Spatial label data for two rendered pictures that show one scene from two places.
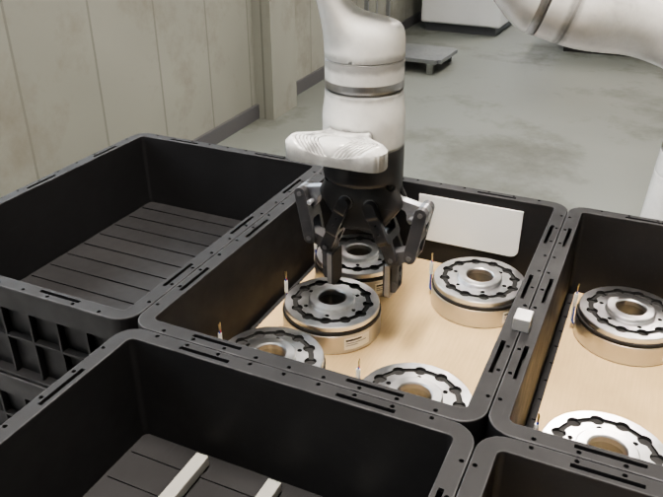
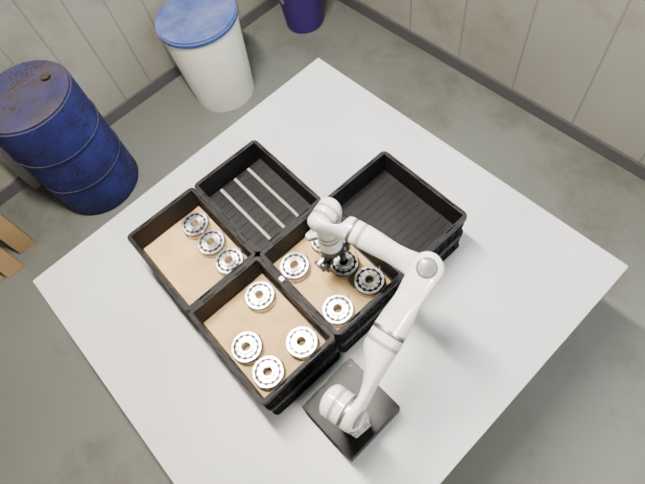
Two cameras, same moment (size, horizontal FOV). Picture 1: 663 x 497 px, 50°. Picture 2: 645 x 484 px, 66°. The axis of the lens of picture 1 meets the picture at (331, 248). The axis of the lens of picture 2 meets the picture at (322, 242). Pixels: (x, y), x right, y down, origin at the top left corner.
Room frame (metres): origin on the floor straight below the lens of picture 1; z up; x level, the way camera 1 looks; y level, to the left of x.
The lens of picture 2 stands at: (1.04, -0.62, 2.41)
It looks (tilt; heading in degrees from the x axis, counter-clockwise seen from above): 62 degrees down; 127
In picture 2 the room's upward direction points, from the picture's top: 15 degrees counter-clockwise
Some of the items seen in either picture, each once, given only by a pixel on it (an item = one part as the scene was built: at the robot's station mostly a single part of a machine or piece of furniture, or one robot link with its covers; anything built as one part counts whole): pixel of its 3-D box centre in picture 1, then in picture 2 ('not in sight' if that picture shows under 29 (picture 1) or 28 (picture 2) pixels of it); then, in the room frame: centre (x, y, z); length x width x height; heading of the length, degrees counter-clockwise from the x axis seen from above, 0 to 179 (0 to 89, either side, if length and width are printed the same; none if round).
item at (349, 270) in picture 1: (358, 254); (369, 279); (0.74, -0.03, 0.86); 0.10 x 0.10 x 0.01
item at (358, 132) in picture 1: (355, 114); (325, 234); (0.60, -0.02, 1.07); 0.11 x 0.09 x 0.06; 155
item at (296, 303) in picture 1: (331, 303); (344, 261); (0.64, 0.00, 0.86); 0.10 x 0.10 x 0.01
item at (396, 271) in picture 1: (403, 268); not in sight; (0.60, -0.07, 0.92); 0.03 x 0.01 x 0.05; 65
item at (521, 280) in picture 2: not in sight; (321, 305); (0.49, -0.03, 0.35); 1.60 x 1.60 x 0.70; 67
